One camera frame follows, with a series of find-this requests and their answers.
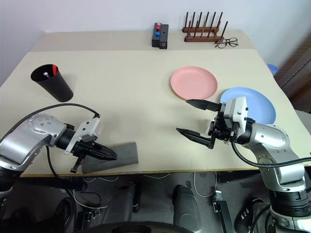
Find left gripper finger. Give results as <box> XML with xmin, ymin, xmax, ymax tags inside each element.
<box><xmin>91</xmin><ymin>142</ymin><xmax>119</xmax><ymax>161</ymax></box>
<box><xmin>69</xmin><ymin>155</ymin><xmax>85</xmax><ymax>174</ymax></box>

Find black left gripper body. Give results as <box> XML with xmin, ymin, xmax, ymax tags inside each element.
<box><xmin>71</xmin><ymin>135</ymin><xmax>98</xmax><ymax>159</ymax></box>

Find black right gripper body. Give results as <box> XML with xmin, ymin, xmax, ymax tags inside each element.
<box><xmin>207</xmin><ymin>103</ymin><xmax>238</xmax><ymax>143</ymax></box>

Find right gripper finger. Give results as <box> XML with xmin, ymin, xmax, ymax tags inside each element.
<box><xmin>175</xmin><ymin>127</ymin><xmax>216</xmax><ymax>150</ymax></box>
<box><xmin>185</xmin><ymin>99</ymin><xmax>221</xmax><ymax>112</ymax></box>

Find pink plate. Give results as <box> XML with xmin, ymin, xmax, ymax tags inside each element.
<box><xmin>170</xmin><ymin>67</ymin><xmax>218</xmax><ymax>100</ymax></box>

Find light blue plate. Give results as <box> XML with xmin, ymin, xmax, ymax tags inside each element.
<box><xmin>219</xmin><ymin>87</ymin><xmax>277</xmax><ymax>125</ymax></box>

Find thin dark framed eyeglasses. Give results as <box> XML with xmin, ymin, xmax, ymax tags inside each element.
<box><xmin>214</xmin><ymin>37</ymin><xmax>239</xmax><ymax>50</ymax></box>

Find black plastic cup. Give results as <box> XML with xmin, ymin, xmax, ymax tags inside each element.
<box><xmin>30</xmin><ymin>64</ymin><xmax>74</xmax><ymax>103</ymax></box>

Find brown wooden peg rack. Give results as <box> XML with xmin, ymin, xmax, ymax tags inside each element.
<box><xmin>182</xmin><ymin>11</ymin><xmax>229</xmax><ymax>43</ymax></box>

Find dark rounded shape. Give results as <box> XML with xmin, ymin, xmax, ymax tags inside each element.
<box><xmin>172</xmin><ymin>184</ymin><xmax>203</xmax><ymax>233</ymax></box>

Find blue round container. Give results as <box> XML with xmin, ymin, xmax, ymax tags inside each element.
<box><xmin>266</xmin><ymin>63</ymin><xmax>278</xmax><ymax>77</ymax></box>

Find black box with coloured buttons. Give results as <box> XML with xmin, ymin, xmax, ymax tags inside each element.
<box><xmin>151</xmin><ymin>22</ymin><xmax>162</xmax><ymax>48</ymax></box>

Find black metal bar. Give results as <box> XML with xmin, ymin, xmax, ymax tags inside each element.
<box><xmin>212</xmin><ymin>191</ymin><xmax>236</xmax><ymax>233</ymax></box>

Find dark striped fabric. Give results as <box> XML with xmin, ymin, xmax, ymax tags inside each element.
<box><xmin>275</xmin><ymin>33</ymin><xmax>311</xmax><ymax>100</ymax></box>

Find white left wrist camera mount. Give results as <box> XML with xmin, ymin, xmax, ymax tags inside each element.
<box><xmin>64</xmin><ymin>116</ymin><xmax>102</xmax><ymax>155</ymax></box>

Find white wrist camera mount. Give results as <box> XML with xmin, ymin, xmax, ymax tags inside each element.
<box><xmin>64</xmin><ymin>116</ymin><xmax>102</xmax><ymax>155</ymax></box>
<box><xmin>223</xmin><ymin>96</ymin><xmax>249</xmax><ymax>133</ymax></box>

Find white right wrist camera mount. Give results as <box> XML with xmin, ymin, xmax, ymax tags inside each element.
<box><xmin>223</xmin><ymin>96</ymin><xmax>249</xmax><ymax>133</ymax></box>

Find black table frame beam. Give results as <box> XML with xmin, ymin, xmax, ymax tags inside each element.
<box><xmin>215</xmin><ymin>167</ymin><xmax>262</xmax><ymax>184</ymax></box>
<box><xmin>18</xmin><ymin>175</ymin><xmax>85</xmax><ymax>192</ymax></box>

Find thin white cable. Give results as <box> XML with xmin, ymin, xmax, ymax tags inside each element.
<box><xmin>72</xmin><ymin>191</ymin><xmax>109</xmax><ymax>211</ymax></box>

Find white looped cable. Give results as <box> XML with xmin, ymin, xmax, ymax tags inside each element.
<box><xmin>192</xmin><ymin>171</ymin><xmax>217</xmax><ymax>198</ymax></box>

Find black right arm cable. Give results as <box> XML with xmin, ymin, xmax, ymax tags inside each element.
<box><xmin>230</xmin><ymin>139</ymin><xmax>311</xmax><ymax>170</ymax></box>

